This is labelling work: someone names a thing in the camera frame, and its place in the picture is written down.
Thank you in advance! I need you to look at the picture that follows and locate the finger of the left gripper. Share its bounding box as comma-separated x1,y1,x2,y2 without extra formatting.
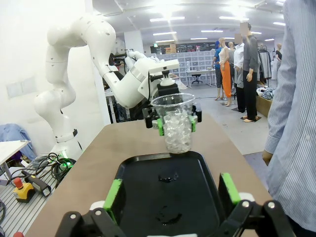
189,104,203,133
142,107,165,137

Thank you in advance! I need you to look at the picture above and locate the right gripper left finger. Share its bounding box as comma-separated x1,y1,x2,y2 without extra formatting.
54,178,129,237

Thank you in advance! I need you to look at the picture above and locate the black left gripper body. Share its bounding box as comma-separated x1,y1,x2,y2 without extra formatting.
157,83,181,99

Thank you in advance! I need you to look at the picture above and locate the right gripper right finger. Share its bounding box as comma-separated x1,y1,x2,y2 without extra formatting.
218,172,298,237

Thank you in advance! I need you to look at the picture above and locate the short clear iced cup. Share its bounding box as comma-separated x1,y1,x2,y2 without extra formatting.
150,93,197,154

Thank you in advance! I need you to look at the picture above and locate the person's right forearm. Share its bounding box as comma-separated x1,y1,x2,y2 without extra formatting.
264,81,297,154

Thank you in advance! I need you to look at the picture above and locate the person's right hand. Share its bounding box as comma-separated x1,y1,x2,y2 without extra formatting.
261,149,274,166

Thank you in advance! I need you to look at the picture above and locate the white office desk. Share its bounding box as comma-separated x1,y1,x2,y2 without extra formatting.
185,68,216,87

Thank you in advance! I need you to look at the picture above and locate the white storage box shelving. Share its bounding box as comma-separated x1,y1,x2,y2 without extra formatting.
151,49,218,75

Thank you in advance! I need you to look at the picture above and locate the mannequin with orange trousers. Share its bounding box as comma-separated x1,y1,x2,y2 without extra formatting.
218,37,233,107

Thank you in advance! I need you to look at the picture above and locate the large black serving tray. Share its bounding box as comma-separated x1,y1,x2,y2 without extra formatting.
114,151,224,237

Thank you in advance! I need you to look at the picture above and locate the mannequin with blue top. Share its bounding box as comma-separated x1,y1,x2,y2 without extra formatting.
211,40,223,101

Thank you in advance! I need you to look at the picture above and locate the brown box of clothes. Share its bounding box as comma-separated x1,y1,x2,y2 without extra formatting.
255,86,277,119

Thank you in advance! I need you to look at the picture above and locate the black yellow handheld tool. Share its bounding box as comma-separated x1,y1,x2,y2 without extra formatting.
21,169,52,198

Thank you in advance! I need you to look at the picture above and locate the mannequin with grey shirt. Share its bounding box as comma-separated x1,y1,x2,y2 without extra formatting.
240,22,260,123

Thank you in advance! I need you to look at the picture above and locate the yellow emergency stop box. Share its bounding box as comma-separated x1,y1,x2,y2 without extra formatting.
12,177,36,204

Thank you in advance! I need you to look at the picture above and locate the clothes rack with garments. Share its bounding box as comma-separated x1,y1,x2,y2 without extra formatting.
257,45,273,82

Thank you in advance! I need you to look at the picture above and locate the person in striped shirt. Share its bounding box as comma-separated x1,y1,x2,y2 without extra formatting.
264,0,316,237

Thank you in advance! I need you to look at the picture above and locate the mannequin with black top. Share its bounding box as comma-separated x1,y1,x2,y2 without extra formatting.
276,43,283,80

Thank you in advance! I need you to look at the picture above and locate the white work table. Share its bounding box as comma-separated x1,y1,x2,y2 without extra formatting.
0,139,31,186

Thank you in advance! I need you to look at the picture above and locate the blue cloth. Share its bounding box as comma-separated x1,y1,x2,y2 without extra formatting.
0,123,37,161

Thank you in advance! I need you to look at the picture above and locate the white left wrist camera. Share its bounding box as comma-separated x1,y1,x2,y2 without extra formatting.
148,58,180,86

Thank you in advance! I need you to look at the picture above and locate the black cable bundle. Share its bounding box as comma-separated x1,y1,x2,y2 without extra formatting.
33,152,77,190

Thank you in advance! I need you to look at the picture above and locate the white wall plate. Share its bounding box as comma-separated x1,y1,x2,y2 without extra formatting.
5,76,38,99

